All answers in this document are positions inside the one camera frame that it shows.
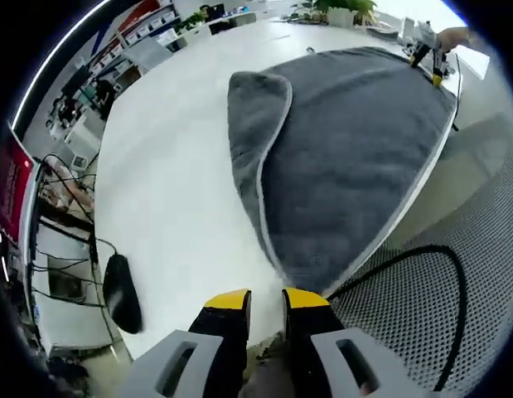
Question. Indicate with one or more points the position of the green potted plant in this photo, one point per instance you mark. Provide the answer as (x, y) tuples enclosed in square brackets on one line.
[(343, 8)]

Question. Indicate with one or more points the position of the black computer mouse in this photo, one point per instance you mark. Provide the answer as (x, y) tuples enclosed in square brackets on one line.
[(121, 294)]

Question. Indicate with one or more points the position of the grey towel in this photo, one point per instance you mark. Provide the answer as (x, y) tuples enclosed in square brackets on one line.
[(343, 157)]

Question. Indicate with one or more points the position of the white office chair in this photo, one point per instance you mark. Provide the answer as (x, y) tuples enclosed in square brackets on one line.
[(150, 54)]

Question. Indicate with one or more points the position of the linear ceiling light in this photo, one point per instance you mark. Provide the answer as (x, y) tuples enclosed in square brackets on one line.
[(53, 62)]

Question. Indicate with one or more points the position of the white mesh chair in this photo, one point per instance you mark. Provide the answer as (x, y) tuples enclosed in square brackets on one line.
[(480, 232)]

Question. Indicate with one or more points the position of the monitor with red screen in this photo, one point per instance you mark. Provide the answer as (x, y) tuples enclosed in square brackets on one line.
[(13, 190)]

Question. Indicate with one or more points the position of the shelf with white boxes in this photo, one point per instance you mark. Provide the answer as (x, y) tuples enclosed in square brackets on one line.
[(140, 25)]

